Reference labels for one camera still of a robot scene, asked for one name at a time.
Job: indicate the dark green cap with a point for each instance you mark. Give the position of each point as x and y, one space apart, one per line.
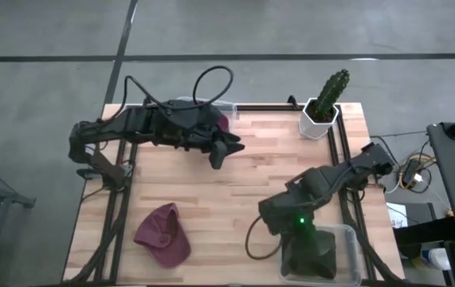
311 273

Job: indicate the white bottle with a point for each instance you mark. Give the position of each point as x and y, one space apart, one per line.
438 259

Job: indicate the white paper sheet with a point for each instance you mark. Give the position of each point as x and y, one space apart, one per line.
396 215

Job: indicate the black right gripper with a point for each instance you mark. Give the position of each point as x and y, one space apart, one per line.
300 231

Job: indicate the maroon baseball cap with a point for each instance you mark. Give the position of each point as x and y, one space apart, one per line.
224 123
163 239

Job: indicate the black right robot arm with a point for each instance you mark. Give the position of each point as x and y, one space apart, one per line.
330 177

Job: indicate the black aluminium table frame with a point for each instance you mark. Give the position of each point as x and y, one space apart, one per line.
267 107

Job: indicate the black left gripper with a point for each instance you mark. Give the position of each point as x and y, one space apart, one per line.
201 133

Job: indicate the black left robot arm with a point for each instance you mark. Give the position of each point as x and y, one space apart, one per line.
131 125

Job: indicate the green cactus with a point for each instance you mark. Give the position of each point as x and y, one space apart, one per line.
332 91

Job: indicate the clear plastic container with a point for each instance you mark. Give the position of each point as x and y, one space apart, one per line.
348 255
230 109

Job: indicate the white hexagonal plant pot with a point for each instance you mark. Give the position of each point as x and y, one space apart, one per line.
308 121

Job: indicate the black power adapter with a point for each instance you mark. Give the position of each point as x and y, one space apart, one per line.
410 173

